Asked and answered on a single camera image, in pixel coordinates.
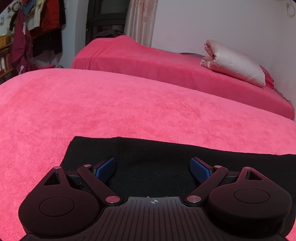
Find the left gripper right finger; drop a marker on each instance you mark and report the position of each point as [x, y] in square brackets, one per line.
[209, 178]

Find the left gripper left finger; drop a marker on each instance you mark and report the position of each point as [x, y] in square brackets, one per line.
[96, 176]

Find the black pants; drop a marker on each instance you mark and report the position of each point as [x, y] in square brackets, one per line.
[144, 168]

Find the near pink bed blanket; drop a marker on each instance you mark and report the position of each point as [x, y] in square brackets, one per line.
[42, 111]

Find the red ruffled pillow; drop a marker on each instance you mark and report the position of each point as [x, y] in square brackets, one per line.
[269, 82]

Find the far pink bed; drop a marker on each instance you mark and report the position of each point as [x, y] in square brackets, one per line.
[125, 56]

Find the wooden shelf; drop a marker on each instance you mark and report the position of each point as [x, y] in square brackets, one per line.
[7, 69]

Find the dark window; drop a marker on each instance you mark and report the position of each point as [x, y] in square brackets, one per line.
[104, 16]

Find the hanging clothes pile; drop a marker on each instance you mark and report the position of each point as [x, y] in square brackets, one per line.
[37, 27]

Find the pale patterned curtain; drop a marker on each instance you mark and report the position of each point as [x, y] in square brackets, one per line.
[140, 19]

